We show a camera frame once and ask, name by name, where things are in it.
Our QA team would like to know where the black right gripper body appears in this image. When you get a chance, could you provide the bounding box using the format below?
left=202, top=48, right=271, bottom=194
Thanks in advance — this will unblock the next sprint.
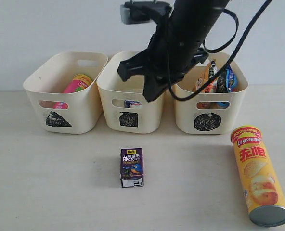
left=144, top=24, right=208, bottom=84

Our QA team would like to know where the blue white milk carton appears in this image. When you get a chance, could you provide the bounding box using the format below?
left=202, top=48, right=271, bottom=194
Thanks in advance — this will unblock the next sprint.
left=124, top=100, right=143, bottom=109

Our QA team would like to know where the orange instant noodle packet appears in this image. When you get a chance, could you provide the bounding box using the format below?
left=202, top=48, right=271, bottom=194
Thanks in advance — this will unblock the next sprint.
left=192, top=59, right=218, bottom=109

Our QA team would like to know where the pink Lays chips can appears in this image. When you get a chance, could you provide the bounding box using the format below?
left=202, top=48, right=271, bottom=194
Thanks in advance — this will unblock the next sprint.
left=53, top=74, right=93, bottom=109

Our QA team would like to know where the blue instant noodle packet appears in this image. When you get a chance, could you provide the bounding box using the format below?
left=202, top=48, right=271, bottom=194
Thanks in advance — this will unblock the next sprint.
left=216, top=65, right=238, bottom=93

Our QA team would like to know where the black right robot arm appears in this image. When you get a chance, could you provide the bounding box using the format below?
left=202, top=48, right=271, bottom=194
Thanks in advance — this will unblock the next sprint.
left=117, top=0, right=229, bottom=102

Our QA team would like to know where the cream bin with square mark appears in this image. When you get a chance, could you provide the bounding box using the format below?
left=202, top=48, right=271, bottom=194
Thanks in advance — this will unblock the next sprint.
left=96, top=51, right=165, bottom=134

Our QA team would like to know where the cream bin with circle mark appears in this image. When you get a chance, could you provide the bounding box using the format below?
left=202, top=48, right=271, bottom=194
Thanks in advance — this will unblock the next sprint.
left=172, top=52, right=248, bottom=135

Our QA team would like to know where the purple juice carton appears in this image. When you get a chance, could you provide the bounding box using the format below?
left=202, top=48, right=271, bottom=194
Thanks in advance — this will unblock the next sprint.
left=120, top=148, right=144, bottom=188

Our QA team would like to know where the cream bin with triangle mark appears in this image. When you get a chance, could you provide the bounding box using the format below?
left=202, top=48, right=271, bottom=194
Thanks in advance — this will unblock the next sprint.
left=23, top=51, right=108, bottom=134

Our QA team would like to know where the yellow Lays chips can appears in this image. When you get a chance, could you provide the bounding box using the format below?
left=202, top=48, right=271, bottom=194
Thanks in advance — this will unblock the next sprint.
left=231, top=125, right=285, bottom=227

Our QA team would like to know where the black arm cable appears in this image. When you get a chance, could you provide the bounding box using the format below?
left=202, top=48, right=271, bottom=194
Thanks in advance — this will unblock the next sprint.
left=166, top=0, right=273, bottom=102

